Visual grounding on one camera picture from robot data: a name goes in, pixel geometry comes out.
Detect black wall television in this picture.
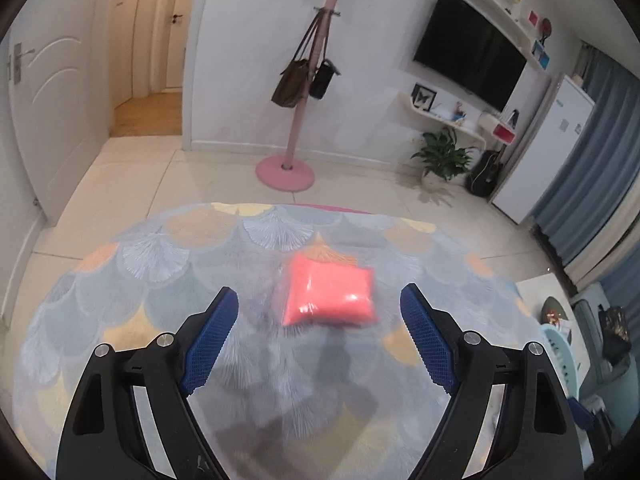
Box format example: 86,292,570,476
413,0,526,112

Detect light blue laundry basket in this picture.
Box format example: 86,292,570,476
541,324,580,400

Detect white standing air conditioner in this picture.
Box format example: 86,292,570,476
490,75,594,224

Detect blue curtain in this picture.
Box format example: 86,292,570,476
533,46,639,264

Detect pink plastic packet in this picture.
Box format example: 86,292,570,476
282,254,378,326

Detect butterfly picture frame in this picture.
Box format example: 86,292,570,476
411,84,437,112

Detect white room door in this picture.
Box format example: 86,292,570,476
9,0,106,224

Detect black hanging bag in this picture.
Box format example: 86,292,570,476
309,22,341,100

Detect green potted plant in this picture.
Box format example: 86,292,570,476
411,126,472,191

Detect red white wall cubby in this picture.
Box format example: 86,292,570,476
477,113,516,146

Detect black acoustic guitar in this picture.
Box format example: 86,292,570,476
465,146,506,198

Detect white curved upper shelf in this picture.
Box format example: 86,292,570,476
483,0,550,72

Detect white lower wall shelf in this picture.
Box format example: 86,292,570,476
398,92,487,150

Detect brown hanging handbag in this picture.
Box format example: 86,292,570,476
271,10,323,108

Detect teal sofa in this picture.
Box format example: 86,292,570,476
572,282,639,418

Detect black gold bag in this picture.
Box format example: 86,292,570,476
599,306,631,366

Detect white coffee table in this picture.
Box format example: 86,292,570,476
515,273,588,361

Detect pink coat rack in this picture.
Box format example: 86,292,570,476
256,0,340,192

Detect fan pattern table cloth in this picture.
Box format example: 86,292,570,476
11,204,544,479

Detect dark bowl with items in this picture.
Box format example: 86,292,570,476
540,296,568,327

